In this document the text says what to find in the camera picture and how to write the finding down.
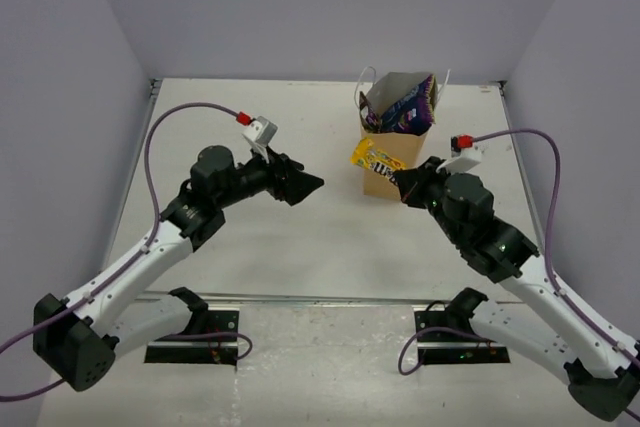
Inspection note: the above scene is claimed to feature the purple M&M's packet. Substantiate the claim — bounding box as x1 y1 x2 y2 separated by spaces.
358 92 382 134

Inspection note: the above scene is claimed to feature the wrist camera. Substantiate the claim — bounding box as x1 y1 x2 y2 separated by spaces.
242 116 278 164
436 135 483 174

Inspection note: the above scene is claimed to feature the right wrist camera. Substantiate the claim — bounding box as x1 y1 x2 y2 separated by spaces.
436 135 483 174

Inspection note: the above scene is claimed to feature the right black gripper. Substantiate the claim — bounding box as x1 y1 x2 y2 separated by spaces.
393 156 465 246

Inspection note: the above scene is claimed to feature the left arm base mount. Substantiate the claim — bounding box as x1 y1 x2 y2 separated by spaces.
144 287 253 368

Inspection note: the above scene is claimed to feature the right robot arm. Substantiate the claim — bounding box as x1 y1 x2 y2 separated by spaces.
394 157 639 422

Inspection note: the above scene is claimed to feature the blue purple snack bag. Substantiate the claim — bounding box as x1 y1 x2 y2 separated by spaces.
380 72 438 136

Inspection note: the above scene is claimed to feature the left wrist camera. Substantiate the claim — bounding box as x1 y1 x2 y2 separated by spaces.
242 116 278 164

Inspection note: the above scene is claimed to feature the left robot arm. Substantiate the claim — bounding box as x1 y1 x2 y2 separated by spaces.
32 146 324 392

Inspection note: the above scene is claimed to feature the brown paper bag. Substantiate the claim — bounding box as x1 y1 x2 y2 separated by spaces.
354 73 447 201

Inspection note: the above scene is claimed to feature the yellow M&M's packet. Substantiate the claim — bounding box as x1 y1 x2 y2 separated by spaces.
350 137 407 185

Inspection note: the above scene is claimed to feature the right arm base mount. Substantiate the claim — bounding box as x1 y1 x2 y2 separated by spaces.
397 287 511 376

